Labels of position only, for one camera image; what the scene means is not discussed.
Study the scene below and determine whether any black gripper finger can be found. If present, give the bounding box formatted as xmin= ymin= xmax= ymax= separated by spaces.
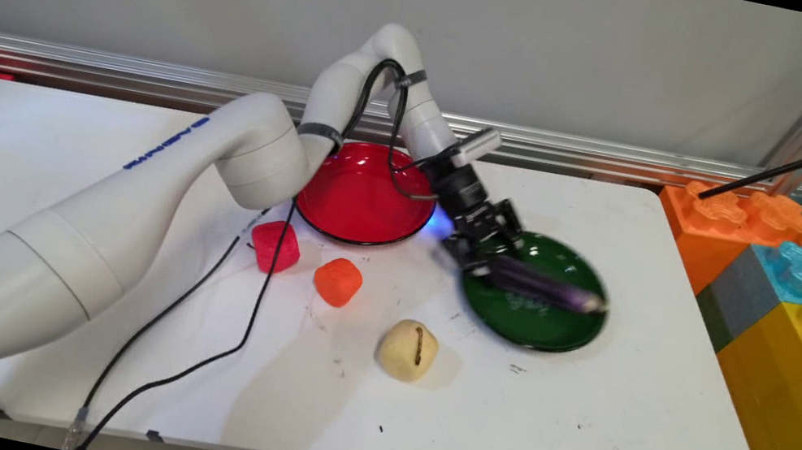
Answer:
xmin=483 ymin=197 xmax=535 ymax=257
xmin=436 ymin=227 xmax=500 ymax=280

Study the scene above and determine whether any orange toy fruit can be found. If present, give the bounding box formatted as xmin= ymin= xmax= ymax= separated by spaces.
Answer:
xmin=309 ymin=253 xmax=368 ymax=312

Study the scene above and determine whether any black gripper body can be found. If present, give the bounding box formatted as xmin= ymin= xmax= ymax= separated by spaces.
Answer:
xmin=408 ymin=148 xmax=533 ymax=252

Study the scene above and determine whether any orange building block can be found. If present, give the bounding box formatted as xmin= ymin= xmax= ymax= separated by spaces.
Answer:
xmin=643 ymin=174 xmax=802 ymax=314

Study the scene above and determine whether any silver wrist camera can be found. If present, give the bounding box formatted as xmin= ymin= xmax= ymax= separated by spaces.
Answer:
xmin=448 ymin=120 xmax=506 ymax=176

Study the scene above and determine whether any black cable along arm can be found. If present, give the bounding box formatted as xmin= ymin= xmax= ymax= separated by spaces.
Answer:
xmin=336 ymin=52 xmax=464 ymax=207

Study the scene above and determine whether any red plate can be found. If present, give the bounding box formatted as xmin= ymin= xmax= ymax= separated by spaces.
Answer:
xmin=290 ymin=131 xmax=446 ymax=258

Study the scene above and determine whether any grey building block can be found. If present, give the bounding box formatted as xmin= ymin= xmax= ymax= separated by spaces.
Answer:
xmin=687 ymin=238 xmax=795 ymax=363

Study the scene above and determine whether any aluminium rail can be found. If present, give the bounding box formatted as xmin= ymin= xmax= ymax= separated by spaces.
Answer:
xmin=0 ymin=32 xmax=802 ymax=217

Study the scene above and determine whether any thin black cable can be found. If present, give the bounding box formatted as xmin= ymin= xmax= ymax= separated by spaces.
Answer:
xmin=76 ymin=167 xmax=300 ymax=450

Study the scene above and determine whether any beige toy pear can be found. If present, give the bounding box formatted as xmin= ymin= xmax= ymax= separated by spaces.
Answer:
xmin=372 ymin=314 xmax=444 ymax=387

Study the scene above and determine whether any purple toy eggplant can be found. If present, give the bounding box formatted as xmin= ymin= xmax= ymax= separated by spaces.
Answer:
xmin=478 ymin=252 xmax=615 ymax=321

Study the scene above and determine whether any green plate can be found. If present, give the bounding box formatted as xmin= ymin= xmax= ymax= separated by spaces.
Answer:
xmin=451 ymin=222 xmax=620 ymax=363

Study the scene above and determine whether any black arm strap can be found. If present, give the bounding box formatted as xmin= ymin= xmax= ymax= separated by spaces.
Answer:
xmin=294 ymin=119 xmax=347 ymax=151
xmin=392 ymin=65 xmax=431 ymax=95

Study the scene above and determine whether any red toy apple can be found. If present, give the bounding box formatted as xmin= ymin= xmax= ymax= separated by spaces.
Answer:
xmin=245 ymin=215 xmax=307 ymax=279

